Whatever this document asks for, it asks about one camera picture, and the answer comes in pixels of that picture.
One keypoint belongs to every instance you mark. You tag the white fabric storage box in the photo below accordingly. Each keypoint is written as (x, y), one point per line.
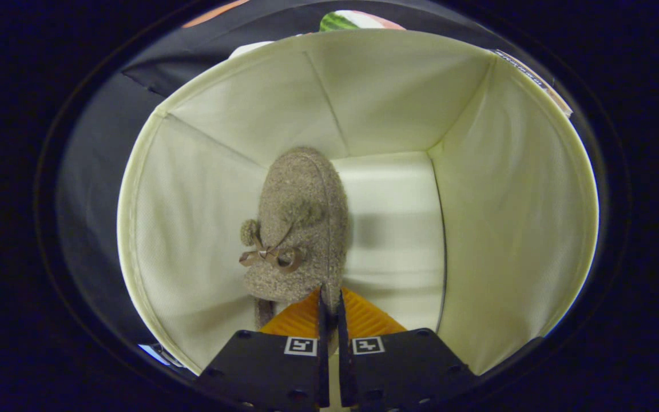
(495, 200)

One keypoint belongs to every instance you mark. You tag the brown fuzzy shoe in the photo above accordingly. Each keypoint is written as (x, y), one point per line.
(301, 200)

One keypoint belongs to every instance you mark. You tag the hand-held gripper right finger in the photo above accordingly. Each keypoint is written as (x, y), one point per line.
(409, 372)

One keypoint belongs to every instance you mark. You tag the lit blue screen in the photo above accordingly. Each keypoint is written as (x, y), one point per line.
(158, 355)

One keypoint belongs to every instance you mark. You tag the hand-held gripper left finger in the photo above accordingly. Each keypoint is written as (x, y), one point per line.
(266, 372)

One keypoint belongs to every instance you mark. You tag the watermelon slice plush toy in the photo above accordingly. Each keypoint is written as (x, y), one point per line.
(358, 20)

